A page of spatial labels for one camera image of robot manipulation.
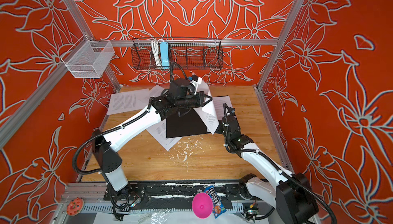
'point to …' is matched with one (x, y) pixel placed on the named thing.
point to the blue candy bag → (218, 206)
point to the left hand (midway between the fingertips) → (212, 96)
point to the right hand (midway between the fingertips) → (217, 120)
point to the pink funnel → (202, 205)
